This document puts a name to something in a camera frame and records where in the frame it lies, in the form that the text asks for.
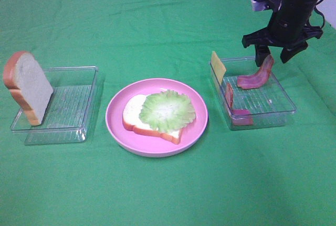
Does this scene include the clear right ingredient tray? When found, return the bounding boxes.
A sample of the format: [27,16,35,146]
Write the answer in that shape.
[209,56,296,130]

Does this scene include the standing bread slice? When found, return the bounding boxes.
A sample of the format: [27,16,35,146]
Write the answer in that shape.
[3,51,53,126]

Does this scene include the clear left bread tray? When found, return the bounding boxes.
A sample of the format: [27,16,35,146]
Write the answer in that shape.
[10,66,98,145]

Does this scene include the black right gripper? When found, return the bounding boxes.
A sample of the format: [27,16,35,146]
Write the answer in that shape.
[241,13,323,67]

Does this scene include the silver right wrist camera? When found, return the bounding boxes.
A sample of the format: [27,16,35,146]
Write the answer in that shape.
[251,0,282,12]

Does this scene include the green lettuce leaf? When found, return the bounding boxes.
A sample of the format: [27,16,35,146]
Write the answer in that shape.
[139,90,196,133]

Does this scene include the pink round plate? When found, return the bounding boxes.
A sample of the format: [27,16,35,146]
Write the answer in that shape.
[105,78,208,157]

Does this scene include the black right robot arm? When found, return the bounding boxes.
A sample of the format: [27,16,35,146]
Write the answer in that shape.
[242,0,323,67]

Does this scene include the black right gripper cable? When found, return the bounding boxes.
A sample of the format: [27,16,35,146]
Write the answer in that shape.
[308,0,336,30]

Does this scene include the white bread slice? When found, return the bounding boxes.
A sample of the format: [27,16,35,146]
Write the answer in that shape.
[122,94,183,145]

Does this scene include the green tablecloth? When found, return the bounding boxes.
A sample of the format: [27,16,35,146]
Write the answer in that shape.
[1,0,335,225]

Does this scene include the yellow cheese slice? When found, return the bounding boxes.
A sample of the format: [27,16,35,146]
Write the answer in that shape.
[211,51,226,91]

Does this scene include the bacon strip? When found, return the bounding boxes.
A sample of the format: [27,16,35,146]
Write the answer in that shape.
[225,83,254,126]
[237,55,274,90]

